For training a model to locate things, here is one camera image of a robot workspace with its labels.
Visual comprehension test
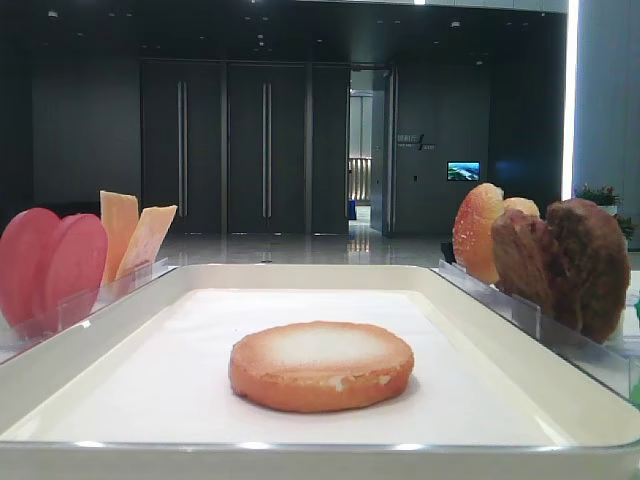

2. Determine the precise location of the bread slice on tray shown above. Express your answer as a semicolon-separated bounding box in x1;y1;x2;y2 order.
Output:
228;321;414;413

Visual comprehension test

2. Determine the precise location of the bread slice near tray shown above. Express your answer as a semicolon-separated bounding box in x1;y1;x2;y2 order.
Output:
453;183;504;284

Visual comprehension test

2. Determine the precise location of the cheese slice right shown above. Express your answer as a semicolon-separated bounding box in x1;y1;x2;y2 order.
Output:
115;205;177;280

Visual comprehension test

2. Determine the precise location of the cheese slice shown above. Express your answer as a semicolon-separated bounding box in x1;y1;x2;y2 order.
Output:
100;190;139;285
115;205;177;280

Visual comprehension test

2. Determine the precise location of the cheese slice left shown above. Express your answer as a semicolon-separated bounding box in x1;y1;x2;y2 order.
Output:
100;190;139;285

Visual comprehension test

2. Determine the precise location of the meat patty near tray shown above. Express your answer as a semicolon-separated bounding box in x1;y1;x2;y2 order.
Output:
491;209;566;315

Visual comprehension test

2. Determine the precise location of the bread slice by pusher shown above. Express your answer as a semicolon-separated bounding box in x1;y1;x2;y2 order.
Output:
503;197;540;217

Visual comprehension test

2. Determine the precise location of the pink tomato slice front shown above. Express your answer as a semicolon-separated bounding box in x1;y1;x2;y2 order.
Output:
32;214;108;317

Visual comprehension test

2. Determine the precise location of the pink tomato slice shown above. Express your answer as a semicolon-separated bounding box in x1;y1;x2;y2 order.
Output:
32;214;108;317
1;207;60;336

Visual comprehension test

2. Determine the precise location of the meat patty by pusher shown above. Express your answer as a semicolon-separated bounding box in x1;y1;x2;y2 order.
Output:
546;198;630;344

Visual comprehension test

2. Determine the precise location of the pink tomato slice rear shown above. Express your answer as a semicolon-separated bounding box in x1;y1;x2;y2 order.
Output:
1;207;60;336

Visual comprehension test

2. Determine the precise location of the white rectangular tray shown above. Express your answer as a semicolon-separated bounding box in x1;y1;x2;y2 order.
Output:
1;265;639;479

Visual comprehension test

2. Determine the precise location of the small wall display screen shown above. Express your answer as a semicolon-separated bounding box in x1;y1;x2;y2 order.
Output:
447;162;480;182

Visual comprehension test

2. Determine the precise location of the clear bread holder rail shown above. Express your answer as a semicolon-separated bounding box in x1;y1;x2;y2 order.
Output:
437;260;497;293

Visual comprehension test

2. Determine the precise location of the clear cheese holder rail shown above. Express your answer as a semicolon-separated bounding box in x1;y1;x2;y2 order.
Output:
98;258;168;303

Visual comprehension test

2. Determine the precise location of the clear patty holder rail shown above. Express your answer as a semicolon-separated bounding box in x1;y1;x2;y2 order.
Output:
510;290;639;370

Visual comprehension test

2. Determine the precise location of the clear tomato holder rail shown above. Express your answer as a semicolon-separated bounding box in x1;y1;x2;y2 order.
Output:
1;289;109;363

